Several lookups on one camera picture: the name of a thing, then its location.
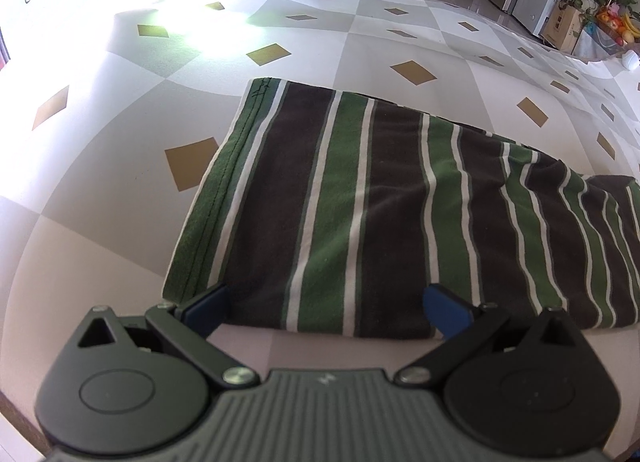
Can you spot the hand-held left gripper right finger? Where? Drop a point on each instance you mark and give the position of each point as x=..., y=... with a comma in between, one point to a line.
x=445, y=314

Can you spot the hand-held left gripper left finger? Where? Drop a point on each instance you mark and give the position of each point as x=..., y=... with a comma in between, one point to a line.
x=210, y=309

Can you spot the green brown striped t-shirt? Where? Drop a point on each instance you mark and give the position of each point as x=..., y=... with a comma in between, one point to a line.
x=375, y=207

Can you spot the grey white diamond tablecloth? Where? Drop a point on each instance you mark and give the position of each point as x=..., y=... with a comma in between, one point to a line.
x=125, y=192

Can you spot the brown cardboard box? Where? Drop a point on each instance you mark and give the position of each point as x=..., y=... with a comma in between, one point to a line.
x=562, y=26

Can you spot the white rounded object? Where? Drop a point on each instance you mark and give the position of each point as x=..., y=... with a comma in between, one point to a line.
x=631, y=59

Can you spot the pile of fruit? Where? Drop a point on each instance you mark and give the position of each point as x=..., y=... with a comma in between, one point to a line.
x=620, y=26

